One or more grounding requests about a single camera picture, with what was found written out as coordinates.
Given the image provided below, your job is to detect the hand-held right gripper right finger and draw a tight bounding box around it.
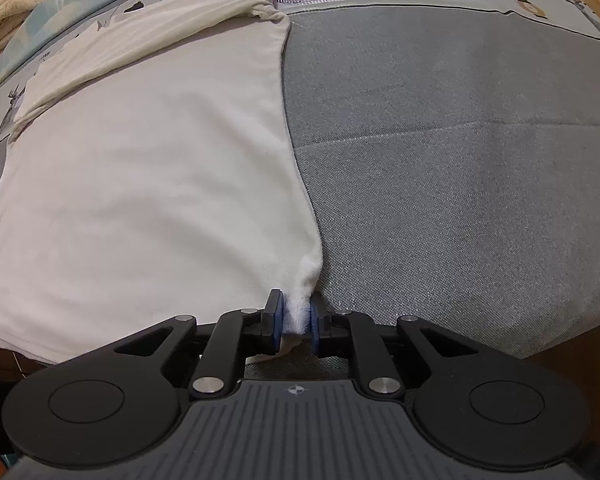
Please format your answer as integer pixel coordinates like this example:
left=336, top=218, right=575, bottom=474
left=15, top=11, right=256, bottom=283
left=308, top=294, right=482, bottom=401

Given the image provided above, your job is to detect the white shirt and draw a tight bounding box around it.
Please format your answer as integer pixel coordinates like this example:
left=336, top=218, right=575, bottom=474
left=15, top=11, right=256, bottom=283
left=0, top=0, right=324, bottom=367

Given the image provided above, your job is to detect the grey printed bed sheet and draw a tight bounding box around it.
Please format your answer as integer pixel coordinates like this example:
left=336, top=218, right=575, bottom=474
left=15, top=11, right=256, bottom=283
left=0, top=0, right=600, bottom=382

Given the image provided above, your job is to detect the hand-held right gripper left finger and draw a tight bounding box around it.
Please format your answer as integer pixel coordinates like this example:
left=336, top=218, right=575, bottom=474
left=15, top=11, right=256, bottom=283
left=115, top=288, right=285, bottom=401

